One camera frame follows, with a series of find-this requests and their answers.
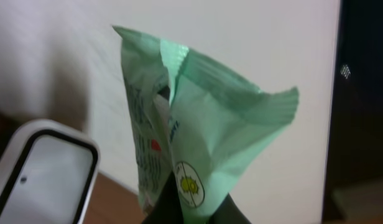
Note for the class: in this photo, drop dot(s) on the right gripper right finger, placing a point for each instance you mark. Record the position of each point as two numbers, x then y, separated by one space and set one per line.
228 213

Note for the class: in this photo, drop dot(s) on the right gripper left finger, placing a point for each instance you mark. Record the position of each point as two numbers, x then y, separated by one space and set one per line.
167 210

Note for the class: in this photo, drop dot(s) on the teal white snack packet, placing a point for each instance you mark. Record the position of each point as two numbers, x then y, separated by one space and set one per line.
196 118

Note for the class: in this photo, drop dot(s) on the white barcode scanner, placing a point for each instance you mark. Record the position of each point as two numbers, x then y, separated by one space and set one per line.
47 174

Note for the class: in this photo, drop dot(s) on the dark monitor screen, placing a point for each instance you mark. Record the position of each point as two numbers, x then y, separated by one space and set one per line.
354 161

